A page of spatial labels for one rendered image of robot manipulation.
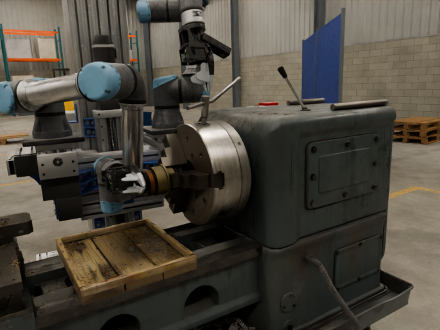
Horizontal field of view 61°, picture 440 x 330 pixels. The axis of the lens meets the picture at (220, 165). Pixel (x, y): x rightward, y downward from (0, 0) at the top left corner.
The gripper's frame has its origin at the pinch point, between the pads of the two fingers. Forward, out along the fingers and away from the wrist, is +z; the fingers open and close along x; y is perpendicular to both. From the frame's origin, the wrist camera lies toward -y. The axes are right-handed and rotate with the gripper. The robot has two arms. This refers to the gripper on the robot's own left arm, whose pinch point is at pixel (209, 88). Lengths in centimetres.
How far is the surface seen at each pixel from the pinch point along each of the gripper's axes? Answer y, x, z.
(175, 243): 22, 3, 46
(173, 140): 14.9, -1.7, 15.4
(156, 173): 24.4, 3.9, 24.5
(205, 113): 8.6, 9.4, 9.6
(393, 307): -52, 16, 86
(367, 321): -37, 16, 86
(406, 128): -676, -362, 15
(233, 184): 6.8, 15.4, 31.3
